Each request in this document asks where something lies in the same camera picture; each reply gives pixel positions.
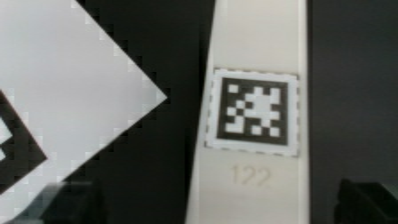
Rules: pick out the white desk leg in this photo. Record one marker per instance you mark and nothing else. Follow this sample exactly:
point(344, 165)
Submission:
point(250, 187)

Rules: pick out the white fiducial marker sheet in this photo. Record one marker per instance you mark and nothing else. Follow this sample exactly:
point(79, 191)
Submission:
point(77, 89)

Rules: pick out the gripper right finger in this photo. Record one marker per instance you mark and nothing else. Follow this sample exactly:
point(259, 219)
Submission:
point(367, 203)

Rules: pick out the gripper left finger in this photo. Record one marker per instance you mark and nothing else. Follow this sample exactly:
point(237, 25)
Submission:
point(69, 204)

